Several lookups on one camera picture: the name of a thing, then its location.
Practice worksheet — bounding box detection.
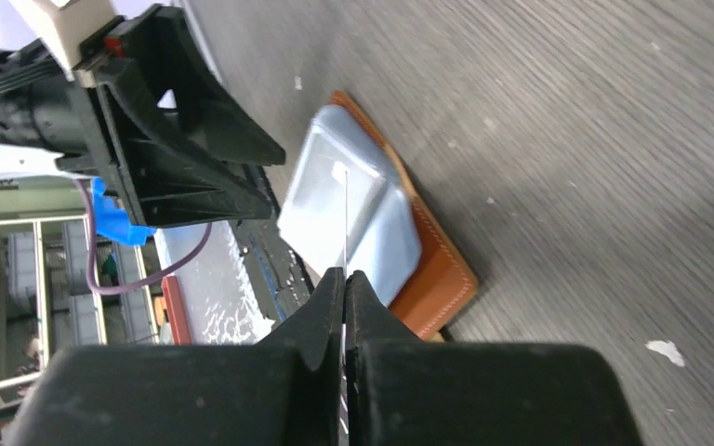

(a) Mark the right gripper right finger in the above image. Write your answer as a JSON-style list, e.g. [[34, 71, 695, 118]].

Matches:
[[344, 271, 642, 445]]

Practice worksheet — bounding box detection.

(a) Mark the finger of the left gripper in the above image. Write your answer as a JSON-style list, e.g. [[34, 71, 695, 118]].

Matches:
[[97, 4, 286, 166], [110, 141, 272, 229]]

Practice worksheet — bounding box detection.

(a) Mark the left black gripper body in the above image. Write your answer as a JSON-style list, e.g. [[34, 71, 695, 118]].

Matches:
[[0, 41, 119, 179]]

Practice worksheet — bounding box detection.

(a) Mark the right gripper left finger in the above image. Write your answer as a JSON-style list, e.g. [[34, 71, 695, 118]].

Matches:
[[6, 268, 346, 445]]

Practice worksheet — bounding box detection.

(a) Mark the brown leather card holder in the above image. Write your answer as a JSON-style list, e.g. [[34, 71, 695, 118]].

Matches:
[[276, 90, 480, 344]]

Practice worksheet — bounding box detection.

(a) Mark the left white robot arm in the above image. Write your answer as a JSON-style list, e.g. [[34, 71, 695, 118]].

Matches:
[[0, 1, 285, 228]]

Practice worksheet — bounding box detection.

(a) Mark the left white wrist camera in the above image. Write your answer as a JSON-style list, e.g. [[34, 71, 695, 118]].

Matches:
[[10, 0, 121, 81]]

